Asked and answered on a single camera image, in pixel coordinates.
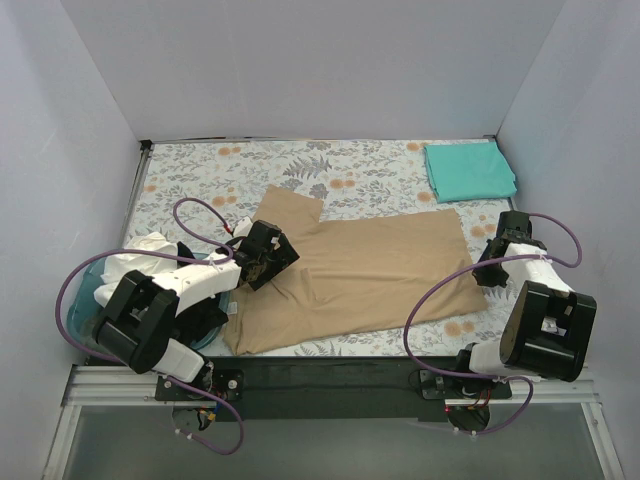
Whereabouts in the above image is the white crumpled t shirt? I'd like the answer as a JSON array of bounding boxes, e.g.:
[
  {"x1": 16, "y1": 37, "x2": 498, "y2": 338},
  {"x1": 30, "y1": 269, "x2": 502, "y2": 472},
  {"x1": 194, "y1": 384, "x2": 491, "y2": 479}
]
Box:
[{"x1": 94, "y1": 232, "x2": 178, "y2": 307}]

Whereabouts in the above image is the aluminium extrusion rail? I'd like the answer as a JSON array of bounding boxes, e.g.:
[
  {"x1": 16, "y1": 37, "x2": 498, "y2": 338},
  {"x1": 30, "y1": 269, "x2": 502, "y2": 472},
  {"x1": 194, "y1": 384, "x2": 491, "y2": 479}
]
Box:
[{"x1": 62, "y1": 366, "x2": 600, "y2": 407}]

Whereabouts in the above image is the teal translucent laundry basket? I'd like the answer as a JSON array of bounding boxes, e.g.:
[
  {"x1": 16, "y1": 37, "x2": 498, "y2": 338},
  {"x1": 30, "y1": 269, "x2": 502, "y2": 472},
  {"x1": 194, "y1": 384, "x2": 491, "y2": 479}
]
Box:
[{"x1": 66, "y1": 258, "x2": 231, "y2": 350}]

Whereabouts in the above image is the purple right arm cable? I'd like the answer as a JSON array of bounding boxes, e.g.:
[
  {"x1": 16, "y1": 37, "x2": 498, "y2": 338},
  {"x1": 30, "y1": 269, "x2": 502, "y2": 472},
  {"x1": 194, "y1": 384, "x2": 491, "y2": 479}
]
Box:
[{"x1": 402, "y1": 212, "x2": 584, "y2": 435}]

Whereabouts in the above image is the folded teal t shirt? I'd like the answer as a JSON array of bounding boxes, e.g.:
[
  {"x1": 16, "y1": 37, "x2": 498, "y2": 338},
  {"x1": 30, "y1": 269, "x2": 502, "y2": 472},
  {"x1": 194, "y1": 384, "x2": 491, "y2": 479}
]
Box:
[{"x1": 424, "y1": 142, "x2": 517, "y2": 203}]

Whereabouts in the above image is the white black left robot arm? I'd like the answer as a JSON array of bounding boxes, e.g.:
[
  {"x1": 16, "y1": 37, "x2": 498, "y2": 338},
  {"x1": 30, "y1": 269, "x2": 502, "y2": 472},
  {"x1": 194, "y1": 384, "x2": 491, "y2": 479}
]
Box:
[{"x1": 92, "y1": 220, "x2": 299, "y2": 400}]

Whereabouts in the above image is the tan t shirt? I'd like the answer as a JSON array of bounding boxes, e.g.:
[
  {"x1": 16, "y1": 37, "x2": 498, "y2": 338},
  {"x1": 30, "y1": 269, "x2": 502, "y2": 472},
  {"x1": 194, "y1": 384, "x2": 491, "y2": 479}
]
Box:
[{"x1": 224, "y1": 186, "x2": 471, "y2": 355}]

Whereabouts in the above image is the floral patterned table mat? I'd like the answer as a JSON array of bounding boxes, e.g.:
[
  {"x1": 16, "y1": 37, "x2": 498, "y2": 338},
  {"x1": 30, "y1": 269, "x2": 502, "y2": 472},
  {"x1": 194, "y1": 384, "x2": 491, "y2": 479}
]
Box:
[{"x1": 127, "y1": 140, "x2": 518, "y2": 356}]

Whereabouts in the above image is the black crumpled t shirt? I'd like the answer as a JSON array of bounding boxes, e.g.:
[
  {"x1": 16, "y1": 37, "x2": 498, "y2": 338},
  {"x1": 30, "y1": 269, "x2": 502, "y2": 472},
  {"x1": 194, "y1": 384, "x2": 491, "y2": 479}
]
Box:
[{"x1": 168, "y1": 261, "x2": 228, "y2": 350}]

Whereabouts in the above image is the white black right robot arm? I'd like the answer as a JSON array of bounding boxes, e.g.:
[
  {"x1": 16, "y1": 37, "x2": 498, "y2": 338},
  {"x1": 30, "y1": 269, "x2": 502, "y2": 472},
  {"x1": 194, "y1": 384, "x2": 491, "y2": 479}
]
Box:
[{"x1": 452, "y1": 211, "x2": 597, "y2": 398}]

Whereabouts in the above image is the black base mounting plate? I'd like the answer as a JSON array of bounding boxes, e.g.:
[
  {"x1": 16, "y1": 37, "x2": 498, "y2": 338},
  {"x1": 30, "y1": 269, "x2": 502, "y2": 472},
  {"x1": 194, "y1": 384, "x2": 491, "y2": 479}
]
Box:
[{"x1": 154, "y1": 357, "x2": 514, "y2": 422}]

